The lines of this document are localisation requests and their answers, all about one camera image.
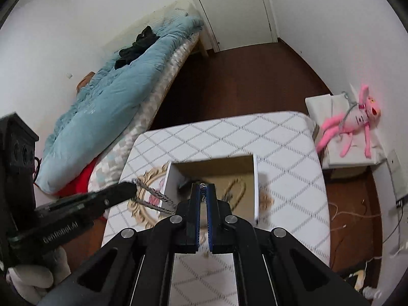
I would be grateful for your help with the small dark pendant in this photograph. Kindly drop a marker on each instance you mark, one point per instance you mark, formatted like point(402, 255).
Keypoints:
point(202, 189)

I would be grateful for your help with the wooden bed leg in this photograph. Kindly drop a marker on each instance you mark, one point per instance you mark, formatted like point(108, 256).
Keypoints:
point(200, 46)

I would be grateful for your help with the black clothes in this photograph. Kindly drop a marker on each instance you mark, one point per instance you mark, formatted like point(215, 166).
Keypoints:
point(137, 46)

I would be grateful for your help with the white jewelry box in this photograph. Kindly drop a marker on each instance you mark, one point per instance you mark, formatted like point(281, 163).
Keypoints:
point(172, 181)

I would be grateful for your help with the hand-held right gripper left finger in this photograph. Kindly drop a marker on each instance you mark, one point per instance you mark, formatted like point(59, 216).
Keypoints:
point(195, 220)

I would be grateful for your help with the white quilted checked ottoman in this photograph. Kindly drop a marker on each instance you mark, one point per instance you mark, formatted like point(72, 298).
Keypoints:
point(287, 172)

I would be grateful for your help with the red cloth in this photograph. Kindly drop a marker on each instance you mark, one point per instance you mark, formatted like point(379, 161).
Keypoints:
point(81, 181)

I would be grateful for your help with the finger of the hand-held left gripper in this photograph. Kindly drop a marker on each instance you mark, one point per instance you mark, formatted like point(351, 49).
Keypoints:
point(116, 194)

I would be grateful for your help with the white door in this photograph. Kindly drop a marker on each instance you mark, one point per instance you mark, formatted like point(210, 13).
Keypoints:
point(236, 9)

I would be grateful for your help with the blue duvet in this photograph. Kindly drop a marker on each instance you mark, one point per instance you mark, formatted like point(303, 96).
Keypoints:
point(114, 95)

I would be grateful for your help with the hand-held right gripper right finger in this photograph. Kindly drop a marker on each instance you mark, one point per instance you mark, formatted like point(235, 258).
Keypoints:
point(210, 220)

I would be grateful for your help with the pink plush toy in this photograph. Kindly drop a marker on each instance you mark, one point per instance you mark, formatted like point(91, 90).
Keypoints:
point(353, 121)

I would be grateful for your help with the brown cushion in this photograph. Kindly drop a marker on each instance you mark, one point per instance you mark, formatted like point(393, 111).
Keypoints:
point(86, 81)

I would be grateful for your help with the person's left hand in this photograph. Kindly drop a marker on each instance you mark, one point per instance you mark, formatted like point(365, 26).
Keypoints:
point(35, 279)

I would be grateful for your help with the white wall outlet plate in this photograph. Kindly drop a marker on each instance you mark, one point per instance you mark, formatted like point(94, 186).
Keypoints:
point(397, 175)

